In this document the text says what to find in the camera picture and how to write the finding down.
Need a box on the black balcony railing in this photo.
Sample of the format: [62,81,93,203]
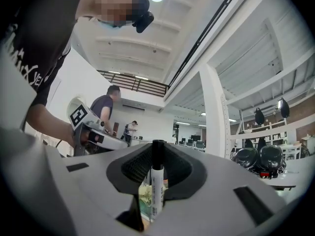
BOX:
[96,69,170,98]

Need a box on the white metal shelving rack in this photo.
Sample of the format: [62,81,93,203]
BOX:
[206,47,315,191]

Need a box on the white pen with black cap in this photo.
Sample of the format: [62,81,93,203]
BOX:
[150,139,165,222]

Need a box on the white square pillar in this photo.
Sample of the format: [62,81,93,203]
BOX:
[198,64,232,160]

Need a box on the person's left forearm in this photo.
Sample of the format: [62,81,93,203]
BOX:
[26,104,75,148]

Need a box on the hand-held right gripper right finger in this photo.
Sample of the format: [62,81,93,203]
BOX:
[147,142,296,236]

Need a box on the cream dried flower bouquet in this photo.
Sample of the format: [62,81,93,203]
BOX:
[138,177,170,220]

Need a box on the black hanging bag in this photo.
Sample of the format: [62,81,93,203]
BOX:
[254,107,265,126]
[278,97,290,119]

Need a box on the group of office workstations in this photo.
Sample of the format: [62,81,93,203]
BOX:
[177,135,207,152]

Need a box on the black glossy helmet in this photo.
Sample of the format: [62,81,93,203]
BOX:
[257,145,284,175]
[231,147,259,172]

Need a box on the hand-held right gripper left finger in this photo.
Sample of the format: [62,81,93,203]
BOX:
[0,126,153,236]

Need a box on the black head-worn camera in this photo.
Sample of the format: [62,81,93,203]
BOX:
[131,0,155,34]

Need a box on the person's head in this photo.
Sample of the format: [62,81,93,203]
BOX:
[76,0,151,30]

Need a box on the person's black printed t-shirt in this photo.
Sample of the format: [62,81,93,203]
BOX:
[0,0,87,108]

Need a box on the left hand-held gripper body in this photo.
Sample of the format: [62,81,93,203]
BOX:
[69,104,107,157]

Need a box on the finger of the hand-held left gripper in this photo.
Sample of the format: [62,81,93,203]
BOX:
[88,128,130,151]

